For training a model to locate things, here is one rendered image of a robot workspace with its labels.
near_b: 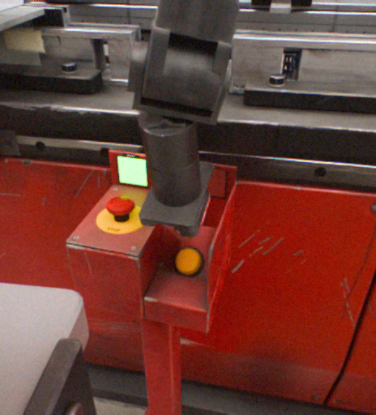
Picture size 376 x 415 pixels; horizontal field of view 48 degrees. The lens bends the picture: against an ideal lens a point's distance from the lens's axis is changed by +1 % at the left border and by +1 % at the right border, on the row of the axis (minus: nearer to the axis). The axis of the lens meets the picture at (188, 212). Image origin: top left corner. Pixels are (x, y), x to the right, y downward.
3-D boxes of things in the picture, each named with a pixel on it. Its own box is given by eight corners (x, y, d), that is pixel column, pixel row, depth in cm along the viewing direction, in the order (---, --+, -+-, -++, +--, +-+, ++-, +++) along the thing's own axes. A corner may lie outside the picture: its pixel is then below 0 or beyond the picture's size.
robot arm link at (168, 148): (133, 127, 39) (194, 125, 38) (140, 84, 43) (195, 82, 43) (144, 180, 44) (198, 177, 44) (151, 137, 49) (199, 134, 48)
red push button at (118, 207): (103, 228, 59) (100, 207, 57) (115, 211, 62) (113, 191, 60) (130, 232, 58) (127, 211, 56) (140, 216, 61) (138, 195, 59)
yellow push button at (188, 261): (174, 273, 62) (172, 270, 60) (180, 250, 64) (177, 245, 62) (199, 278, 62) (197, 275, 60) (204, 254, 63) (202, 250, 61)
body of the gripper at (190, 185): (214, 173, 53) (212, 126, 47) (194, 237, 47) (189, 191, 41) (165, 166, 54) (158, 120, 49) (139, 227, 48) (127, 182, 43)
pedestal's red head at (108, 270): (77, 305, 62) (55, 204, 52) (120, 240, 75) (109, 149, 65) (208, 335, 58) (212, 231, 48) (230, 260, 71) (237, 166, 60)
